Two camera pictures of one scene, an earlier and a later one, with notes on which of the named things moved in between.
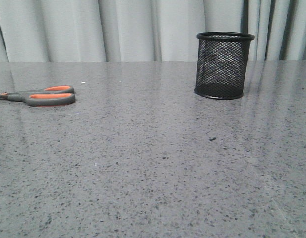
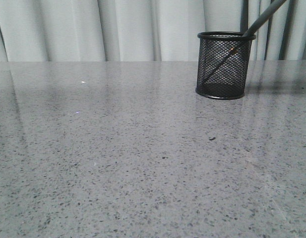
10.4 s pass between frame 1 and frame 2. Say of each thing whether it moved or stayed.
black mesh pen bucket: stayed
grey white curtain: stayed
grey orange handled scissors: moved
